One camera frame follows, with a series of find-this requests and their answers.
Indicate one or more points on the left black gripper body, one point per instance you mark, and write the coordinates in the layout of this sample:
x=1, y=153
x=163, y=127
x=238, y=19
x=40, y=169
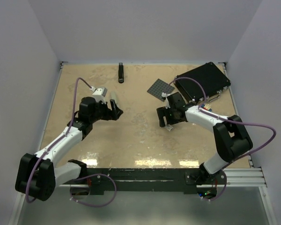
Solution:
x=101, y=112

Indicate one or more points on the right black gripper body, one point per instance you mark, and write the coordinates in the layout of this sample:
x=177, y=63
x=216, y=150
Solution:
x=173, y=119

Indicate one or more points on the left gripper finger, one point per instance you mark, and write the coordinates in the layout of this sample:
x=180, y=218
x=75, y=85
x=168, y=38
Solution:
x=114, y=106
x=116, y=113

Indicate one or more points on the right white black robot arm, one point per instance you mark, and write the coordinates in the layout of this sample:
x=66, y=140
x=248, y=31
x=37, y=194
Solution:
x=231, y=137

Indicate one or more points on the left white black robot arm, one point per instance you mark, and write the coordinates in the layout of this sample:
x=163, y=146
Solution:
x=76, y=131

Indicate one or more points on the beige green stapler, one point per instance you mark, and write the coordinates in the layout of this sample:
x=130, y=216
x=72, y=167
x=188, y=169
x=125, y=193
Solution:
x=114, y=97

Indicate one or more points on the black stapler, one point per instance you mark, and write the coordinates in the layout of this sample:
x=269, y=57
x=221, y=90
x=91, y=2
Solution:
x=121, y=72

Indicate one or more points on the grey lego baseplate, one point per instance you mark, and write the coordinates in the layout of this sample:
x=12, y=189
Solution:
x=158, y=88

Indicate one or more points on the red blue lego car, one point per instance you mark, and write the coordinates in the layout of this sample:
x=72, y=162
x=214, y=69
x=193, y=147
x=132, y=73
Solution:
x=206, y=107

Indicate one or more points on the black carrying case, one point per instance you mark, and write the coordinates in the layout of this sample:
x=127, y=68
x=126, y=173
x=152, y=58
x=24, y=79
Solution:
x=207, y=80

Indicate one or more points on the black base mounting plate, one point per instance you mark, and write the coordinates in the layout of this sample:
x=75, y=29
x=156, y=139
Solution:
x=184, y=180

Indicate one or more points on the aluminium front rail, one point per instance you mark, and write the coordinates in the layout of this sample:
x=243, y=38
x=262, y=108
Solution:
x=243, y=175

